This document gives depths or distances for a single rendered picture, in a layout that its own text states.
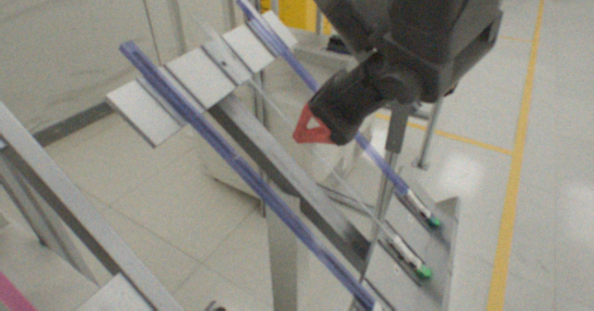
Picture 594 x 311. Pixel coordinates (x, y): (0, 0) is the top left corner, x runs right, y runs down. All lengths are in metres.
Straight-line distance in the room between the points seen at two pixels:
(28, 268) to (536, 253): 1.69
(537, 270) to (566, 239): 0.26
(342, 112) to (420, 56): 0.15
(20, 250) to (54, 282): 0.13
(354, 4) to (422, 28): 0.10
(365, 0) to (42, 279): 0.74
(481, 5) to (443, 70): 0.05
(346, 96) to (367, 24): 0.09
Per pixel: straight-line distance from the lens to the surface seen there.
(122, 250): 0.45
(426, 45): 0.27
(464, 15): 0.26
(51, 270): 0.84
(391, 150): 1.03
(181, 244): 1.59
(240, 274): 1.45
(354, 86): 0.39
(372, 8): 0.35
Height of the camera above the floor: 1.20
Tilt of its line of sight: 36 degrees down
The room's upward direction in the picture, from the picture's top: straight up
